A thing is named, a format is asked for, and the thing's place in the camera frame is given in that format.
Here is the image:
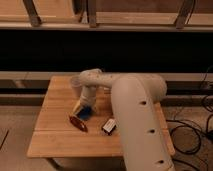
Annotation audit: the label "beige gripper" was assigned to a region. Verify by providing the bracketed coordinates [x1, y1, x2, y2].
[73, 101, 96, 116]

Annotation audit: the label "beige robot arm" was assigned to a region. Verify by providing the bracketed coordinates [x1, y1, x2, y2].
[78, 69, 175, 171]

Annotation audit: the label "blue sponge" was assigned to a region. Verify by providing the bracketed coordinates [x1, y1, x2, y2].
[77, 106, 92, 120]

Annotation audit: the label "dark red oval object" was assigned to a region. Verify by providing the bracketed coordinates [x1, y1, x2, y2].
[69, 116, 88, 132]

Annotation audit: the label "small black white box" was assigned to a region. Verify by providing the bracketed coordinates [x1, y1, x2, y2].
[102, 118, 116, 135]

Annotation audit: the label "wooden table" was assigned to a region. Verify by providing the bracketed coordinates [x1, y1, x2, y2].
[27, 76, 175, 158]

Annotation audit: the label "black floor cables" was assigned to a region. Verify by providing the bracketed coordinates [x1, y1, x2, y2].
[165, 65, 213, 171]

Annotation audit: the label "wooden shelf frame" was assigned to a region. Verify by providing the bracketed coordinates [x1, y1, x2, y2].
[0, 0, 213, 32]

